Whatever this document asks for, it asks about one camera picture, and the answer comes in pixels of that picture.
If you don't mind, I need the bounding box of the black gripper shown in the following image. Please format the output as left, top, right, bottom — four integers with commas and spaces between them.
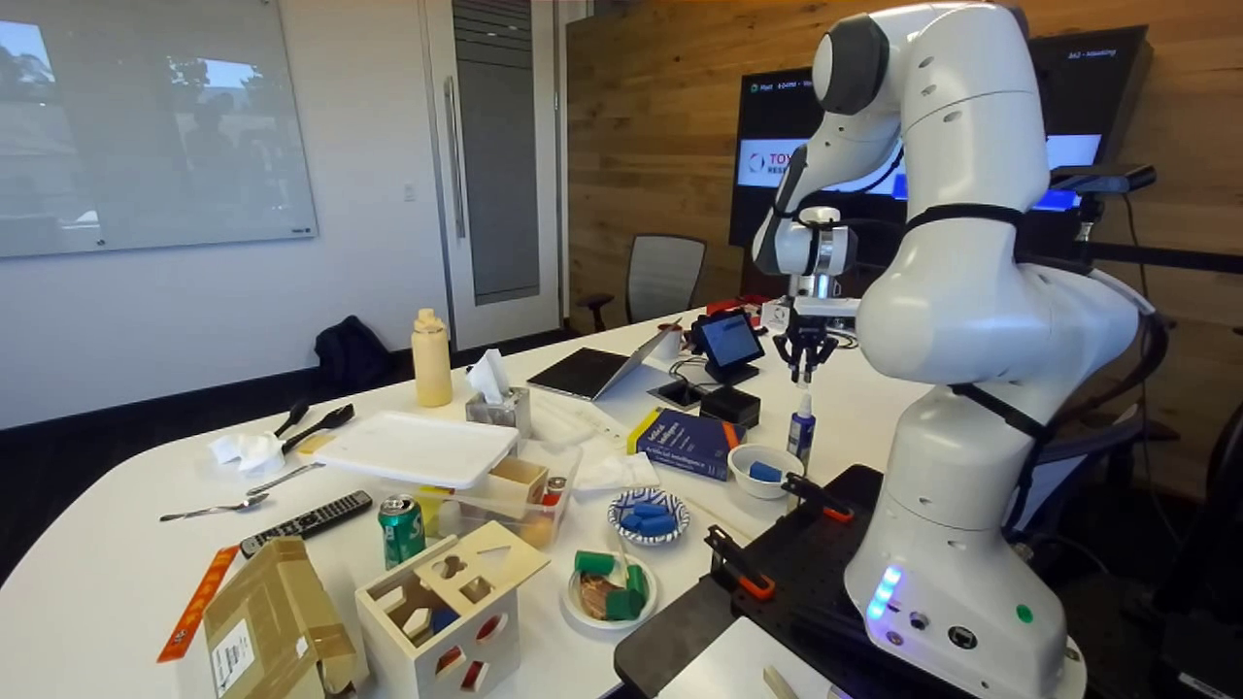
769, 263, 845, 390

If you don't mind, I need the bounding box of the yellow bottle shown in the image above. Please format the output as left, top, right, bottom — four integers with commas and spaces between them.
406, 302, 458, 412

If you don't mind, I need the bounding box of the white bin lid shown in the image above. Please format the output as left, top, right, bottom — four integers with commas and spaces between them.
310, 408, 523, 494

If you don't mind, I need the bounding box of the black tablet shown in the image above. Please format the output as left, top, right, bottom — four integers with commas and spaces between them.
685, 302, 769, 390

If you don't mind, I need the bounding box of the black box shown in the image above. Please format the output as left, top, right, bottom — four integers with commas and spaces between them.
696, 379, 765, 435

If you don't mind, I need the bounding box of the white bowl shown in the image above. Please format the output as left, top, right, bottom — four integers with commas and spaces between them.
724, 437, 806, 506

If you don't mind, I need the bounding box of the black orange clamp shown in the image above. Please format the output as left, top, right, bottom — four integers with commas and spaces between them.
780, 470, 859, 532
700, 519, 780, 606

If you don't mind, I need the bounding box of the blue book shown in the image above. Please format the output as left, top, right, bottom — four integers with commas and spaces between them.
628, 404, 740, 487

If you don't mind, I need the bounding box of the office chair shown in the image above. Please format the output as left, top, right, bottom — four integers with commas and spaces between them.
579, 234, 709, 335

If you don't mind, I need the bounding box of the silver laptop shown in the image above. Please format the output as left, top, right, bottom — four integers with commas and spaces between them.
523, 325, 690, 419

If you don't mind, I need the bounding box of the blue object in patterned bowl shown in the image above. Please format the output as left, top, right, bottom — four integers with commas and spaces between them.
612, 494, 685, 541

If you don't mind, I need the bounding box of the white napkin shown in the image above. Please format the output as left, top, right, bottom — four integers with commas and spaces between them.
566, 444, 642, 506

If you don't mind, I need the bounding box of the blue patterned bowl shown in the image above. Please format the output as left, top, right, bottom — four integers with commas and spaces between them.
607, 487, 696, 553

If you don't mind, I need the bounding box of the green block toy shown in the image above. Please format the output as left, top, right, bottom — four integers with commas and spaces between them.
607, 564, 651, 625

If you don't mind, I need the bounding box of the green cylinder toy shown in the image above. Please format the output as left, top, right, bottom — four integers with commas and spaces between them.
571, 547, 623, 582

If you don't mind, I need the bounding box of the grey tissue box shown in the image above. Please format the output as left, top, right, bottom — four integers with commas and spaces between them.
461, 346, 537, 437

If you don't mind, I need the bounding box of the clear plastic bin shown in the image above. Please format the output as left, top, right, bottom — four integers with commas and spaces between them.
444, 456, 573, 553

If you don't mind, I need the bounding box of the white door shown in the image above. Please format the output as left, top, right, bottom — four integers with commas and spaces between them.
424, 0, 571, 352

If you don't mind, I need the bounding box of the wooden shape sorter box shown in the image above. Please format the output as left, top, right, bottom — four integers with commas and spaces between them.
351, 518, 556, 699

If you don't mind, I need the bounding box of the green can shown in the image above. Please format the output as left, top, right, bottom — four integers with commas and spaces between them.
371, 494, 430, 572

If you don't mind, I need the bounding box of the black backpack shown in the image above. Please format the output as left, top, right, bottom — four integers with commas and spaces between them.
310, 311, 395, 391

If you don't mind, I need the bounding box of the black spoon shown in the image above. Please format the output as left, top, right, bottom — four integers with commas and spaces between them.
276, 401, 358, 457

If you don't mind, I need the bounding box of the black remote control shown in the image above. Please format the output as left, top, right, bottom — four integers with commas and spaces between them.
233, 487, 375, 564

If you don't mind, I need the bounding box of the crumpled white tissue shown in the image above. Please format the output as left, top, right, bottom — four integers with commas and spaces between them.
204, 428, 290, 479

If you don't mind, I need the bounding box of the silver fork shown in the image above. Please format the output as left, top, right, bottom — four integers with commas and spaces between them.
156, 456, 329, 527

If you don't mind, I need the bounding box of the cardboard box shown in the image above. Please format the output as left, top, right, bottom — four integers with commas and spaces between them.
171, 532, 375, 699

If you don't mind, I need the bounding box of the orange ruler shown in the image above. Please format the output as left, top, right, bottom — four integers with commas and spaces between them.
156, 545, 243, 667

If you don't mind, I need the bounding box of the whiteboard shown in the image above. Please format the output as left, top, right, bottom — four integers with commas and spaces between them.
0, 0, 322, 263

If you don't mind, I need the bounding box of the wall television screen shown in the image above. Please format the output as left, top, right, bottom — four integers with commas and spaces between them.
725, 18, 1159, 252

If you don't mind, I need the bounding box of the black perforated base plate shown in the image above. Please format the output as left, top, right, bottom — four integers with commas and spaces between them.
611, 463, 913, 699

